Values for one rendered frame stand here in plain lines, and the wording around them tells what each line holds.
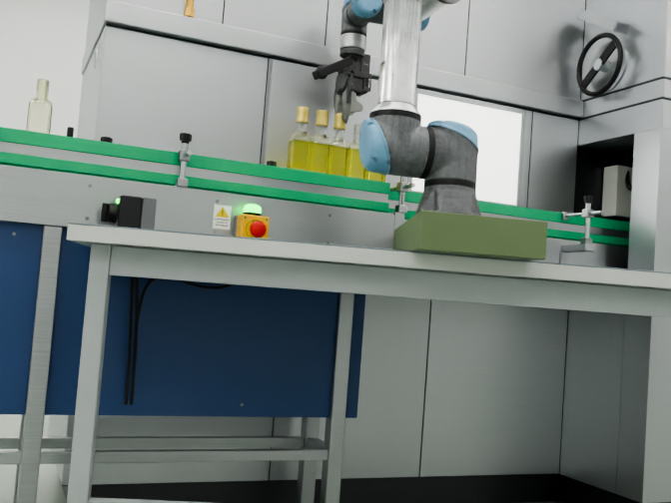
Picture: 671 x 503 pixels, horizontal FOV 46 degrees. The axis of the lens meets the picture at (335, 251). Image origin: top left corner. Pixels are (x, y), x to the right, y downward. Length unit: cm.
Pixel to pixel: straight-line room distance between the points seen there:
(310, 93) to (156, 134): 47
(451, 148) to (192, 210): 64
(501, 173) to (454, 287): 101
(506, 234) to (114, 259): 80
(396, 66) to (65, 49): 377
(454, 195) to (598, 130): 120
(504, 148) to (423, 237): 115
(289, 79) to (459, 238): 95
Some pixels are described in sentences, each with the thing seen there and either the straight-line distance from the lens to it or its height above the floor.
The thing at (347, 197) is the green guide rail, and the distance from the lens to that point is 208.
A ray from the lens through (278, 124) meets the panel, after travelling 231.
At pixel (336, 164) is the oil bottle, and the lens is 220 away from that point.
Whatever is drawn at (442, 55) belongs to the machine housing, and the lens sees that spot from 264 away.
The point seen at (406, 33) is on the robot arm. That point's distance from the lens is 179.
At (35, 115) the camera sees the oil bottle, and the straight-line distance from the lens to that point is 214.
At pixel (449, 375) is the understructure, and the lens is 258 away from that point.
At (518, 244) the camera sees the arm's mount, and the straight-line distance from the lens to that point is 162.
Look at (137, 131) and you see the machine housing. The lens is 224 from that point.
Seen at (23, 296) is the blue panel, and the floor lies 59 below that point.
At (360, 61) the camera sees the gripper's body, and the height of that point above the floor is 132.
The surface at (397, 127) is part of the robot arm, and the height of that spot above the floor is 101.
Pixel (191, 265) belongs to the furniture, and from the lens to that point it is 164.
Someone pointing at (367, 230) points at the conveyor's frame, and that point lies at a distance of 208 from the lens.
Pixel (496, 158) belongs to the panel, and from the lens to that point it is 265.
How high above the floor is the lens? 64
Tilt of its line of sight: 4 degrees up
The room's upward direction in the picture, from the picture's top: 4 degrees clockwise
